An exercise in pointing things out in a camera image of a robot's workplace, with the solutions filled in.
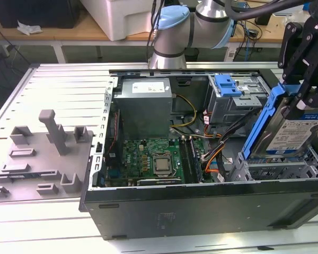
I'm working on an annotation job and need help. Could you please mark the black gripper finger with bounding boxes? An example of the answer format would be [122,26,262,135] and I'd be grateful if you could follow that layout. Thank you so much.
[277,22,306,81]
[282,44,318,119]

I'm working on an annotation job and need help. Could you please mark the hard disk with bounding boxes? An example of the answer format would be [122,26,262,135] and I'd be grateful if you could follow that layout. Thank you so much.
[241,81,318,161]

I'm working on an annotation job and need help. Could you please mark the metal disk bay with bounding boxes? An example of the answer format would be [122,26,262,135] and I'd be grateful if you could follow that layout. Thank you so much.
[229,152,318,182]

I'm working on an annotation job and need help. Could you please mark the clear plastic bags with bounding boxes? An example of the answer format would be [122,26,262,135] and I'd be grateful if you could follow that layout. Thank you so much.
[283,12,311,27]

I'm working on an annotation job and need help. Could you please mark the small black cube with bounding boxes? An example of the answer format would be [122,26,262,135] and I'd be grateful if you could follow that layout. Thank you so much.
[255,12,272,26]

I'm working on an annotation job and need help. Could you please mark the blue plastic drive latch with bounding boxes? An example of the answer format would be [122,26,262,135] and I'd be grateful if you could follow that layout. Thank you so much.
[214,75,241,98]

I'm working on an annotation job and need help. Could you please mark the metal optical drive cage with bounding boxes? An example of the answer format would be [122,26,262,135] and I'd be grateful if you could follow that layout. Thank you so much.
[204,74,279,128]

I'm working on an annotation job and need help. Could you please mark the RAM slot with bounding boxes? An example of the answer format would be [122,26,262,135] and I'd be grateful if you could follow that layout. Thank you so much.
[188,137,199,184]
[192,137,204,184]
[180,137,190,184]
[184,137,194,184]

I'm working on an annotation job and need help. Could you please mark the grey power supply unit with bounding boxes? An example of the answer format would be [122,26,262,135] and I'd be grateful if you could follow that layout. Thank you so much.
[112,78,173,140]

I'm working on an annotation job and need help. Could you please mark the silver CPU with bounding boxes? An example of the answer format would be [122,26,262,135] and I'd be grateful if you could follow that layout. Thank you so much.
[154,158,171,171]

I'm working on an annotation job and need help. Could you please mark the black PC case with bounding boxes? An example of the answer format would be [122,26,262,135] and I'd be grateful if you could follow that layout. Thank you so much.
[78,61,318,241]

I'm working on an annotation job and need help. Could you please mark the CPU socket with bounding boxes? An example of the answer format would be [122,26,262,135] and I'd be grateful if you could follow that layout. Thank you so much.
[150,152,175,177]

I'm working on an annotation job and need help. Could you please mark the black graphics card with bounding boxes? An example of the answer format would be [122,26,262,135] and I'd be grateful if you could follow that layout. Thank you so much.
[136,177,183,186]

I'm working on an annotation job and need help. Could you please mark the white foam box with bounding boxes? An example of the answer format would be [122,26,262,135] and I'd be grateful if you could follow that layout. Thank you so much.
[81,0,160,42]

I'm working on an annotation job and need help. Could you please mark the green motherboard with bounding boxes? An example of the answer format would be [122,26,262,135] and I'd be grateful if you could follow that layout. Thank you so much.
[105,137,205,187]

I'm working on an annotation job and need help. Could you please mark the wooden desk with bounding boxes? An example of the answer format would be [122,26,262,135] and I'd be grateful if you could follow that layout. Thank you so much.
[0,0,318,50]

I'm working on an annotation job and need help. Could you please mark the black monitor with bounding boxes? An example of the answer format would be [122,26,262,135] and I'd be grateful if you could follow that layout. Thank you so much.
[0,0,80,29]

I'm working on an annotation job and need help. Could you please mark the white crumpled paper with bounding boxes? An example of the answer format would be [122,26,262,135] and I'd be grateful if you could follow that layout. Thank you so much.
[17,21,43,37]

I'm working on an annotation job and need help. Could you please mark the grey parts rack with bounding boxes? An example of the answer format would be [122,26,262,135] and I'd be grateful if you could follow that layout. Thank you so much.
[0,110,95,203]

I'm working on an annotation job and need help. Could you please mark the black cable bundle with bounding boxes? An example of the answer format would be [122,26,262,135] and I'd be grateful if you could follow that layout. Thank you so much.
[201,104,266,162]

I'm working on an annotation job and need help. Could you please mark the yellow black power cable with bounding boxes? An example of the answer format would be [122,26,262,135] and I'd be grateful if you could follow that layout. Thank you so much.
[171,94,197,130]

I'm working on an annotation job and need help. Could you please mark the orange wire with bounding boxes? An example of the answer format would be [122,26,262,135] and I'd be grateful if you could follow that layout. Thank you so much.
[205,157,220,175]

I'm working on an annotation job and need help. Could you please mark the thin black hanging cables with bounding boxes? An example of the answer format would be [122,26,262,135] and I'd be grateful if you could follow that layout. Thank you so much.
[147,0,164,69]

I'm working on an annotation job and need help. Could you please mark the red black fan wire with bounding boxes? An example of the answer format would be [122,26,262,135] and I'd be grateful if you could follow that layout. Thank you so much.
[107,110,122,157]

